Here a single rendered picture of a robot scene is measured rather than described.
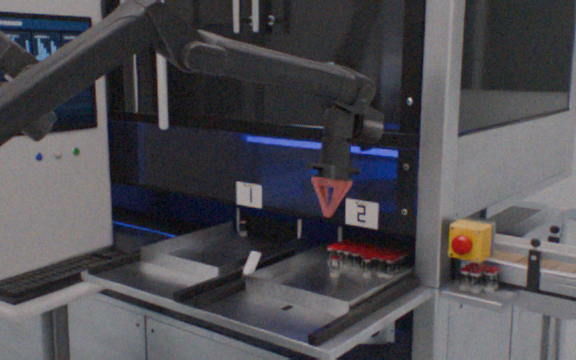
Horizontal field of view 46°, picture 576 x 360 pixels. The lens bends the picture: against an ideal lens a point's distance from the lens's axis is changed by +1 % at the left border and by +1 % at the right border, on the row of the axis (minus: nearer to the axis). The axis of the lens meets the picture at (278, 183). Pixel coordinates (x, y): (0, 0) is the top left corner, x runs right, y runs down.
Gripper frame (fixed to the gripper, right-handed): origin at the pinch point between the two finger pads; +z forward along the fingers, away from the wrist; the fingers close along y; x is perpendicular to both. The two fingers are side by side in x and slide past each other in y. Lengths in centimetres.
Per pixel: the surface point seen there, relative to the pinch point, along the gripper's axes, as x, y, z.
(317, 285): 9.5, 14.2, 17.4
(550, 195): 92, 493, -6
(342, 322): -7.8, -2.9, 19.2
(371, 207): 4.6, 25.2, -0.7
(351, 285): 3.7, 18.8, 16.5
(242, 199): 43, 26, 3
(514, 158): -12, 67, -16
